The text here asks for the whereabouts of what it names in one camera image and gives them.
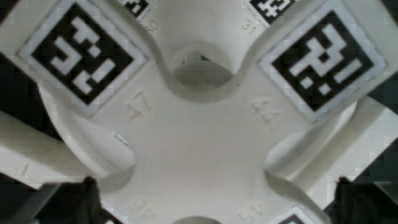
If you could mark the white U-shaped obstacle fence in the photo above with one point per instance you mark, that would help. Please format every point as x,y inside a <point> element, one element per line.
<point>36,158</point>

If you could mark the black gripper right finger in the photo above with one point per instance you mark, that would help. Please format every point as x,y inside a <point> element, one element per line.
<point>365,203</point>

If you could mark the white cross-shaped table base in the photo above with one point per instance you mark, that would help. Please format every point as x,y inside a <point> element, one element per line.
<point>196,143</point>

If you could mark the white round table top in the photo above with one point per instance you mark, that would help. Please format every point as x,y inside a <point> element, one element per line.
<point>196,20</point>

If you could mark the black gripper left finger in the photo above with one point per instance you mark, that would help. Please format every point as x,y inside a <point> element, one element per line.
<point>63,204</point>

